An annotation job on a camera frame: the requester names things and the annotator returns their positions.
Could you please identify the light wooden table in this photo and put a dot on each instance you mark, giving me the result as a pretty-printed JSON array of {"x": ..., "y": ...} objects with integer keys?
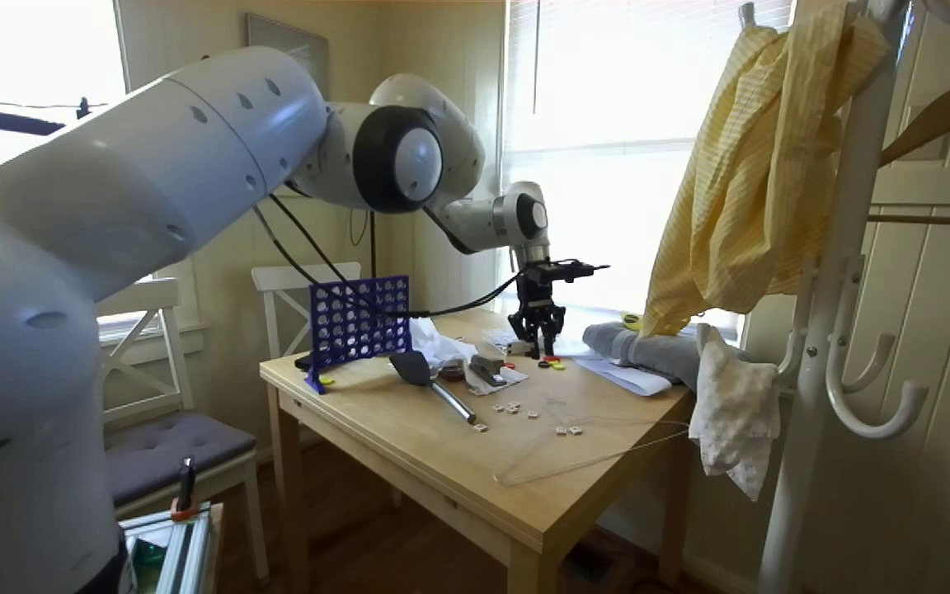
[{"x": 497, "y": 506}]

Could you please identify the grey seat cushion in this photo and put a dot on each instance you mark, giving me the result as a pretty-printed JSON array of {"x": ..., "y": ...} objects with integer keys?
[{"x": 167, "y": 450}]

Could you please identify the grey framed wall picture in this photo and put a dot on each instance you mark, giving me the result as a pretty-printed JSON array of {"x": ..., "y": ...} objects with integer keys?
[{"x": 287, "y": 38}]

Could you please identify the white plain chair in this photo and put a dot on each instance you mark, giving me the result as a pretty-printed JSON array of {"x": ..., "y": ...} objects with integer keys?
[{"x": 287, "y": 274}]

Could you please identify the yellow shirt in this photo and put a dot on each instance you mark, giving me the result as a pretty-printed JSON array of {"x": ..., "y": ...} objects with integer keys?
[{"x": 741, "y": 198}]

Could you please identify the red game disc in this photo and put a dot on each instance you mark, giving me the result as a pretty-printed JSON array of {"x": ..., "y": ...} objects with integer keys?
[{"x": 545, "y": 365}]

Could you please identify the cream panelled door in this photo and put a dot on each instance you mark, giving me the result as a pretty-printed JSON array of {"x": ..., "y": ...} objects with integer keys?
[{"x": 946, "y": 330}]

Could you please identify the white plastic bag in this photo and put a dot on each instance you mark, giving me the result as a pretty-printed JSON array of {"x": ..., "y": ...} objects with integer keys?
[{"x": 437, "y": 345}]

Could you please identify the black floor lamp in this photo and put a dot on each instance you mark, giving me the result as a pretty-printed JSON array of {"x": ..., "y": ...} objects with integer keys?
[{"x": 370, "y": 248}]

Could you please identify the white cross-back chair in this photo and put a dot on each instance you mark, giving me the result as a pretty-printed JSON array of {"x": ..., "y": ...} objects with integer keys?
[{"x": 148, "y": 296}]

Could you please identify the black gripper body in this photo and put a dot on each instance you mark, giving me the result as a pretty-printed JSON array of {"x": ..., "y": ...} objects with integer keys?
[{"x": 540, "y": 299}]

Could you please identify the grey folded towel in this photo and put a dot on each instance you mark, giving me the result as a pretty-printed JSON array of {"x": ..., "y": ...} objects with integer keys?
[{"x": 651, "y": 351}]

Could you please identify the white hanging cloth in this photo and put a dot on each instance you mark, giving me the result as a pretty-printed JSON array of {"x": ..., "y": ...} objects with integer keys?
[{"x": 732, "y": 422}]

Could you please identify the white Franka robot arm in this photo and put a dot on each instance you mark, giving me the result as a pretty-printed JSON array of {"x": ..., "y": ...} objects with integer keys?
[{"x": 167, "y": 167}]

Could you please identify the white framed box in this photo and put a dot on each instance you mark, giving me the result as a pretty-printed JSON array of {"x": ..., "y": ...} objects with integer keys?
[{"x": 167, "y": 550}]

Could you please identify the grey stapler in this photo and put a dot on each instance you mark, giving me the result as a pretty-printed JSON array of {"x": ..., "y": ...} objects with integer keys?
[{"x": 486, "y": 367}]

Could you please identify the narrow white window blind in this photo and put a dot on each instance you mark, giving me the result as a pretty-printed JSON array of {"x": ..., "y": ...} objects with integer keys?
[{"x": 34, "y": 44}]

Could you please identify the blue connect four grid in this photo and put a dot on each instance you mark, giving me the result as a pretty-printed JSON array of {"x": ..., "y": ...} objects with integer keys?
[{"x": 361, "y": 317}]

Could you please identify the black marker red collar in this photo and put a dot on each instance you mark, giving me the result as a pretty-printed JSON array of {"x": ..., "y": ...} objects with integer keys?
[{"x": 185, "y": 490}]

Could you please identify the white paper sheet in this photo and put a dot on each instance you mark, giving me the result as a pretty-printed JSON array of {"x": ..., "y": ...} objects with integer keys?
[{"x": 633, "y": 379}]

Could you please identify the white coat rack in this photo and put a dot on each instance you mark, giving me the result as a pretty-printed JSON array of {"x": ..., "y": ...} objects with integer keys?
[{"x": 804, "y": 496}]

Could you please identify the wide white window blind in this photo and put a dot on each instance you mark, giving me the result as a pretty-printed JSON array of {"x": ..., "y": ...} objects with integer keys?
[{"x": 616, "y": 142}]

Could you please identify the yellow toy banana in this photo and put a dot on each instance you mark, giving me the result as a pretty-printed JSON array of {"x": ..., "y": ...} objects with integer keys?
[{"x": 630, "y": 324}]

